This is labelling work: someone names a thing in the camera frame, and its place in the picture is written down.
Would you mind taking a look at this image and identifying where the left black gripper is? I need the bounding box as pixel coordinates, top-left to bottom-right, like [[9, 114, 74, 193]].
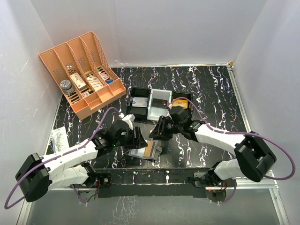
[[113, 127, 147, 150]]

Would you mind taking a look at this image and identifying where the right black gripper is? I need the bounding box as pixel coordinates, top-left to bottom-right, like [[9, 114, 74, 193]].
[[149, 116, 183, 141]]

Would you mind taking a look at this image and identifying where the tan card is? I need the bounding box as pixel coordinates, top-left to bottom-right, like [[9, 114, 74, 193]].
[[143, 141, 155, 158]]

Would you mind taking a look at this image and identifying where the grey leather card holder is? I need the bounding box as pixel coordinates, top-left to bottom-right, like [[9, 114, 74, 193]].
[[129, 140, 162, 160]]

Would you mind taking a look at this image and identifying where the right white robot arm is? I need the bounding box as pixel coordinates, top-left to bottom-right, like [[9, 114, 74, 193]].
[[149, 106, 277, 186]]

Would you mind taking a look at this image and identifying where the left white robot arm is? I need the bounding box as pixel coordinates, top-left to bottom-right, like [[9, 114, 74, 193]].
[[15, 114, 148, 202]]

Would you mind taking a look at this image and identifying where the white middle card tray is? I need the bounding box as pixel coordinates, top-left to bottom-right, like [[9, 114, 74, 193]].
[[147, 89, 173, 121]]

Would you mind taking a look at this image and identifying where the black left card tray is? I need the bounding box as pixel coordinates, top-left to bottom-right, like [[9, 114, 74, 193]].
[[126, 87, 150, 120]]

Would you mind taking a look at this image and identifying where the black card tray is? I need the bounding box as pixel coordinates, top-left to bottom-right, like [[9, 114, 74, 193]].
[[172, 92, 193, 115], [126, 87, 150, 120]]

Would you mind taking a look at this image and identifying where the silver credit card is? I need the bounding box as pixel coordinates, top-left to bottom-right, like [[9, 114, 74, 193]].
[[132, 97, 148, 108]]

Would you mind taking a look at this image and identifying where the gold credit card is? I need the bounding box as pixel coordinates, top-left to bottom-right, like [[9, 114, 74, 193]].
[[172, 99, 189, 109]]

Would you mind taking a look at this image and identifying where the black right card tray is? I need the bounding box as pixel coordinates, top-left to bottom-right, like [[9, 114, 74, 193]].
[[172, 92, 193, 115]]

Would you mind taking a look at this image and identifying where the white label card stack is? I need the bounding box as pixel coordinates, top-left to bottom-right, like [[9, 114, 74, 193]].
[[85, 73, 104, 91]]

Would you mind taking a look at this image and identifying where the blue small object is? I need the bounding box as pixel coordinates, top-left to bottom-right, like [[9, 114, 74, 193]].
[[106, 79, 114, 84]]

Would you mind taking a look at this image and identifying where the small colourful packet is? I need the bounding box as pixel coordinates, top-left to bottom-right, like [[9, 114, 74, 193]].
[[97, 67, 110, 82]]

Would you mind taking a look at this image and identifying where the white patterned paper sheet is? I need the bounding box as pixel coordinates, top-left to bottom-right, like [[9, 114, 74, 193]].
[[51, 127, 69, 152]]

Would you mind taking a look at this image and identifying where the white red box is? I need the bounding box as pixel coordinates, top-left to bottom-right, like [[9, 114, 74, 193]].
[[70, 73, 87, 90]]

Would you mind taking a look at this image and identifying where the round patterned tin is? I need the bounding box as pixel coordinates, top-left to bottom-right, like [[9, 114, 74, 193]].
[[60, 79, 75, 95]]

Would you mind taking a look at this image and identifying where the orange plastic file organizer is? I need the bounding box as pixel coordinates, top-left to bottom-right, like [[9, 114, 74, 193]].
[[39, 31, 127, 120]]

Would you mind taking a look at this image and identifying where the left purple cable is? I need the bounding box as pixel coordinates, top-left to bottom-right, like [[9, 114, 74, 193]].
[[4, 107, 125, 210]]

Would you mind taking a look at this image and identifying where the purple cable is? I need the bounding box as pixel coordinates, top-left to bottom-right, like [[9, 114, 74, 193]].
[[167, 97, 295, 203], [4, 107, 125, 210]]

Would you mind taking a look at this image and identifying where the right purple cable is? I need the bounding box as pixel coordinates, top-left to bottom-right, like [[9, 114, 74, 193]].
[[167, 97, 295, 203]]

